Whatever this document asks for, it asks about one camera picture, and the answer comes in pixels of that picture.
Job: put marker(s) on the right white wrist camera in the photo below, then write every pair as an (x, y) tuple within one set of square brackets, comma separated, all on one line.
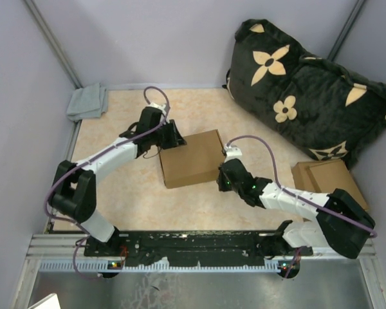
[(231, 152)]

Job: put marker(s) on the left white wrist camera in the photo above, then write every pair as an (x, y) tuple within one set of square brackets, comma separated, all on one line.
[(161, 107)]

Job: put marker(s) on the upper folded cardboard box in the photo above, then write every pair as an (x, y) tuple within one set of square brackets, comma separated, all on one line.
[(333, 174)]

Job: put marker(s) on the grey folded cloth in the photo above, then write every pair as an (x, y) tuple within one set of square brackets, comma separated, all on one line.
[(88, 102)]

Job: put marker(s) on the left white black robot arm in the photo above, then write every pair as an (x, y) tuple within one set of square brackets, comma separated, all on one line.
[(74, 189)]

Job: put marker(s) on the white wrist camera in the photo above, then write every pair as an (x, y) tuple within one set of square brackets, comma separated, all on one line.
[(231, 152), (161, 107)]

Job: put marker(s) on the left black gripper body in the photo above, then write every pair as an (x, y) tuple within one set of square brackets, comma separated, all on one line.
[(165, 136)]

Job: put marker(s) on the aluminium frame rail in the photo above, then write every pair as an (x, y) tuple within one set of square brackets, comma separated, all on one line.
[(65, 252)]

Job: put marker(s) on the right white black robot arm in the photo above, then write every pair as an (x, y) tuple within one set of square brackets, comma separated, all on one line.
[(332, 220)]

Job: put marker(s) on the black flower pattern cushion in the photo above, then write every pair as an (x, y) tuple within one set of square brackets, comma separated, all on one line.
[(320, 107)]

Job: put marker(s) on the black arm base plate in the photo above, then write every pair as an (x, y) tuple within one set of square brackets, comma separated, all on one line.
[(187, 249)]

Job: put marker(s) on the white paper corner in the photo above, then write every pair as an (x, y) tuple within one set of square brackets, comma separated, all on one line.
[(51, 301)]

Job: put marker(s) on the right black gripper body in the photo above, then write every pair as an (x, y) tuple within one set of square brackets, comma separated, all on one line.
[(224, 184)]

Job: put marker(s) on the brown cardboard box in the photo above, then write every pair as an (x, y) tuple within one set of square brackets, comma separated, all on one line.
[(195, 162)]

